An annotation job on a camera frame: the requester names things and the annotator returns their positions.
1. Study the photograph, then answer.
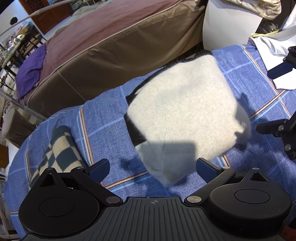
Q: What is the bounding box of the cream knit cardigan black trim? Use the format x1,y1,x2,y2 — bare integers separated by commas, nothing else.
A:
125,50,251,187

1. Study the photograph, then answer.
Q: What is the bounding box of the white cloth garment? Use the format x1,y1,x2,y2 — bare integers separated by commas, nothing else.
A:
248,14,295,90

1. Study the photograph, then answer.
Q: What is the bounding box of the checkered beige green blanket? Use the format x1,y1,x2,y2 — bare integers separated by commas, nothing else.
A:
29,126,88,188

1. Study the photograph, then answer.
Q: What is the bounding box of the floral beige pillow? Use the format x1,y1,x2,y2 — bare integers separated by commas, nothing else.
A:
224,0,282,20

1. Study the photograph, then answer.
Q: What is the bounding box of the white board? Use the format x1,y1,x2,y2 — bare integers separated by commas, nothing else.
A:
202,1,262,51

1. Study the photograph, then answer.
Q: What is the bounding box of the purple cloth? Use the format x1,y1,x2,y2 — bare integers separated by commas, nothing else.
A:
16,44,46,99

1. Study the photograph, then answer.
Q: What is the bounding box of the brown maroon mattress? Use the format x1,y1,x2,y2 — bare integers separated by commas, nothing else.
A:
18,1,207,117

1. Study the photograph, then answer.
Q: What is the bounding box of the cluttered metal shelf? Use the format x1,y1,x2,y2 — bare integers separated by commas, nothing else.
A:
1,22,47,90

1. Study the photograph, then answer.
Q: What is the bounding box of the dark red wooden door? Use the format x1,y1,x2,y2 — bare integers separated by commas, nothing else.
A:
20,0,73,34

